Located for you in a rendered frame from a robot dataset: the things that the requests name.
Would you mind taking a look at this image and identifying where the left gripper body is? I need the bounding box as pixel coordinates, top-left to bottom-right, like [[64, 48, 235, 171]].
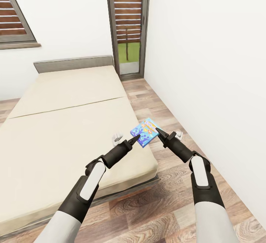
[[110, 139, 133, 162]]

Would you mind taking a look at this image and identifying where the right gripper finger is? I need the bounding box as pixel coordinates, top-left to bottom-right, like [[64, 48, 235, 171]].
[[156, 127, 169, 140], [158, 134, 166, 144]]

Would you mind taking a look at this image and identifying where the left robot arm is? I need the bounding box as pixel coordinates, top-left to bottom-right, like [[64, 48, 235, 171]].
[[33, 132, 140, 243]]

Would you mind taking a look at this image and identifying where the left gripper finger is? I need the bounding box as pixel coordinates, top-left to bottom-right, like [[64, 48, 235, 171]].
[[128, 135, 140, 146]]

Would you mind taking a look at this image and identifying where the board game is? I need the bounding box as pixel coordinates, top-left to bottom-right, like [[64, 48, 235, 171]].
[[130, 118, 160, 148]]

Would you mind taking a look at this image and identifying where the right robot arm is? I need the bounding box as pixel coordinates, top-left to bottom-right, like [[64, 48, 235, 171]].
[[156, 127, 240, 243]]

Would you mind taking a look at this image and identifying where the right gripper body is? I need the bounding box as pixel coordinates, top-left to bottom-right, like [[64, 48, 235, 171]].
[[163, 132, 186, 156]]

